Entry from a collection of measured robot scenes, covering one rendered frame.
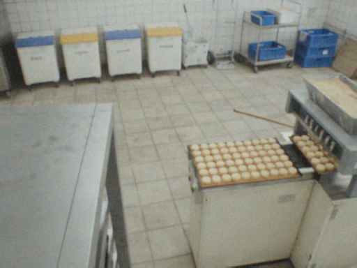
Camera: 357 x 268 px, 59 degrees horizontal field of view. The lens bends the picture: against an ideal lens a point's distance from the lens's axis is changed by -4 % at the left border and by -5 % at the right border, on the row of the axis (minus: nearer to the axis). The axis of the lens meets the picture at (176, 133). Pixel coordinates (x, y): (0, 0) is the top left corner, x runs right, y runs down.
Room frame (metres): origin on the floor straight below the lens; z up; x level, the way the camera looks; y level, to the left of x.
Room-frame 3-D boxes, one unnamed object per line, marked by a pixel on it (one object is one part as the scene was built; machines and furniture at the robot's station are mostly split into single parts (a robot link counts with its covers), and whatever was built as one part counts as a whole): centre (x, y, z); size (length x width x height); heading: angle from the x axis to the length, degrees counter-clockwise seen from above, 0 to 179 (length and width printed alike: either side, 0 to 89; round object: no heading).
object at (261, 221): (1.57, -0.47, 0.45); 0.70 x 0.34 x 0.90; 99
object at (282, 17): (5.64, -1.76, 0.90); 0.44 x 0.36 x 0.20; 23
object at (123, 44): (5.07, 0.86, 0.38); 0.64 x 0.54 x 0.77; 13
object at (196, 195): (1.52, -0.11, 0.77); 0.24 x 0.04 x 0.14; 9
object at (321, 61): (5.74, -2.53, 0.10); 0.60 x 0.40 x 0.20; 102
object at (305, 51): (5.74, -2.53, 0.30); 0.60 x 0.40 x 0.20; 104
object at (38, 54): (4.75, 2.12, 0.38); 0.64 x 0.54 x 0.77; 17
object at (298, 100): (1.65, -0.97, 1.01); 0.72 x 0.33 x 0.34; 9
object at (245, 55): (5.58, -1.60, 0.57); 0.85 x 0.58 x 1.13; 111
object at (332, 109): (1.65, -0.97, 1.25); 0.56 x 0.29 x 0.14; 9
